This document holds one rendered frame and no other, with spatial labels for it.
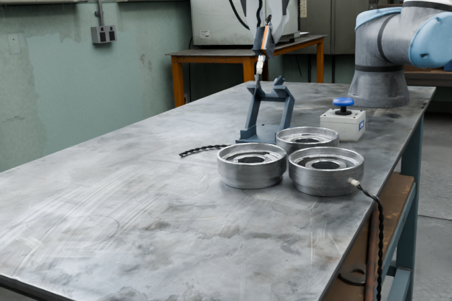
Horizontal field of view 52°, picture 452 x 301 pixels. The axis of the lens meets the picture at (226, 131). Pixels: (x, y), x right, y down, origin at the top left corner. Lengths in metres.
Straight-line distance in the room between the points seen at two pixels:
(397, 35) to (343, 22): 3.47
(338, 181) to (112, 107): 2.22
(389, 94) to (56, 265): 0.88
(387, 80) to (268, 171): 0.59
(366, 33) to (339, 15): 3.40
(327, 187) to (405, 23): 0.55
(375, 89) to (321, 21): 3.46
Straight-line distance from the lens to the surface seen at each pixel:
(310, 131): 0.84
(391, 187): 1.37
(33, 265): 0.55
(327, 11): 4.60
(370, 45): 1.17
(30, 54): 2.37
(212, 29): 3.13
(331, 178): 0.63
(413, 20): 1.08
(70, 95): 2.53
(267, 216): 0.59
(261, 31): 0.87
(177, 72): 3.04
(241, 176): 0.66
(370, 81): 1.18
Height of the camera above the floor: 1.06
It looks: 15 degrees down
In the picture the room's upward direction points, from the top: 3 degrees counter-clockwise
